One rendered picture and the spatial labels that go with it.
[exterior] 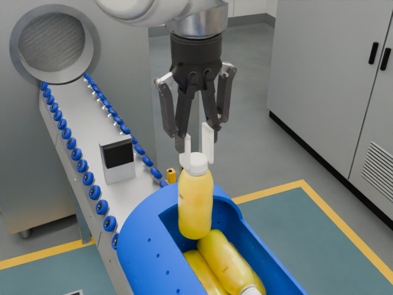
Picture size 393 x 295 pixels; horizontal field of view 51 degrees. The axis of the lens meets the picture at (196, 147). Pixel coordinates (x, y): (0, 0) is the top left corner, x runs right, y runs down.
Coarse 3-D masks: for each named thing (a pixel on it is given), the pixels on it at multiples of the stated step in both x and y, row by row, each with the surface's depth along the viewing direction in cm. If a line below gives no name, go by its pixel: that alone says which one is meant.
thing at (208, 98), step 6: (204, 72) 61; (210, 72) 61; (210, 78) 62; (210, 84) 62; (204, 90) 64; (210, 90) 63; (204, 96) 65; (210, 96) 64; (204, 102) 67; (210, 102) 65; (204, 108) 68; (210, 108) 65; (216, 108) 66; (210, 114) 66; (216, 114) 67; (216, 120) 67; (216, 126) 68
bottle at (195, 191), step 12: (180, 180) 73; (192, 180) 71; (204, 180) 72; (180, 192) 74; (192, 192) 72; (204, 192) 72; (180, 204) 76; (192, 204) 74; (204, 204) 74; (180, 216) 78; (192, 216) 75; (204, 216) 76; (180, 228) 80; (192, 228) 77; (204, 228) 78
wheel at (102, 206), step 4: (100, 200) 119; (104, 200) 119; (96, 204) 120; (100, 204) 119; (104, 204) 118; (96, 208) 119; (100, 208) 118; (104, 208) 117; (96, 212) 119; (100, 212) 118; (104, 212) 118
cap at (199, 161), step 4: (196, 152) 73; (192, 156) 72; (196, 156) 72; (200, 156) 72; (204, 156) 72; (192, 160) 71; (196, 160) 71; (200, 160) 71; (204, 160) 71; (192, 164) 70; (196, 164) 70; (200, 164) 70; (204, 164) 70; (192, 168) 70; (196, 168) 70; (200, 168) 70; (204, 168) 71; (192, 172) 71; (196, 172) 71; (200, 172) 71
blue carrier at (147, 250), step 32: (160, 192) 84; (224, 192) 91; (128, 224) 83; (160, 224) 78; (224, 224) 100; (128, 256) 81; (160, 256) 74; (256, 256) 90; (160, 288) 71; (192, 288) 67; (288, 288) 82
